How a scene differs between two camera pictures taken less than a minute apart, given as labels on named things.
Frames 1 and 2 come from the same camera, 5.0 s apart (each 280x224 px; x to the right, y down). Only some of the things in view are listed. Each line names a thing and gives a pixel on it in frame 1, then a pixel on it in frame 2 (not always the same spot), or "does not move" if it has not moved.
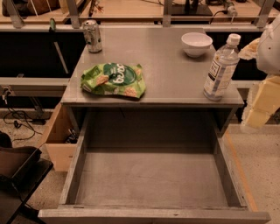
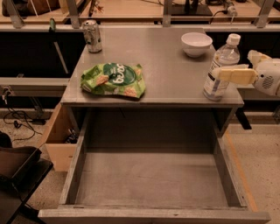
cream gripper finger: [249, 52] -> [255, 57]
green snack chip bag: [114, 79] does not move
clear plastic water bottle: [222, 69] does not move
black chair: [22, 171] does not move
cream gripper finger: [262, 101] -> [241, 76]
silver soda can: [93, 36] does not move
